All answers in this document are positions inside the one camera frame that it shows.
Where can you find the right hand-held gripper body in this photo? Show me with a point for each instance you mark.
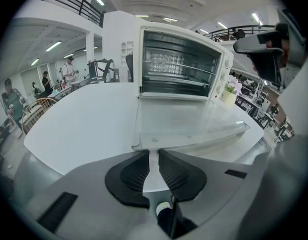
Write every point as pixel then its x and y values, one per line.
pixel 294 39

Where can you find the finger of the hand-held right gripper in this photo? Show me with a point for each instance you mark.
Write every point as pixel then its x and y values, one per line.
pixel 267 66
pixel 254 42

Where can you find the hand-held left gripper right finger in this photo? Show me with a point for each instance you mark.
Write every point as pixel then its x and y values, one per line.
pixel 206 189

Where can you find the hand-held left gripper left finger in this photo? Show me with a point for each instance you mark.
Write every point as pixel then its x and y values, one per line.
pixel 94 204

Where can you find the white glass oven door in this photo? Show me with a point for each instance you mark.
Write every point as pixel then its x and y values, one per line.
pixel 184 121

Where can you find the white oven housing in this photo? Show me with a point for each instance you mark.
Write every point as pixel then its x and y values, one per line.
pixel 136 54

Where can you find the black railing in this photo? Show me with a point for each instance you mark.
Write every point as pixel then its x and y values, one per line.
pixel 76 1
pixel 226 32

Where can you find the white slipper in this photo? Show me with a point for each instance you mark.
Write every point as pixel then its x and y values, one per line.
pixel 164 206

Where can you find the pink flowers in cream pot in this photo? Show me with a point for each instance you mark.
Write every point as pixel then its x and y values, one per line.
pixel 230 94

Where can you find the white table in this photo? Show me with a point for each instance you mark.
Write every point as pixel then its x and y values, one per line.
pixel 81 124

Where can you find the black office chair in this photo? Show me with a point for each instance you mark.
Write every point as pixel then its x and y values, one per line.
pixel 129 66

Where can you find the black and white machine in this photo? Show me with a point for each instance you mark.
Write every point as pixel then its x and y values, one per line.
pixel 101 70

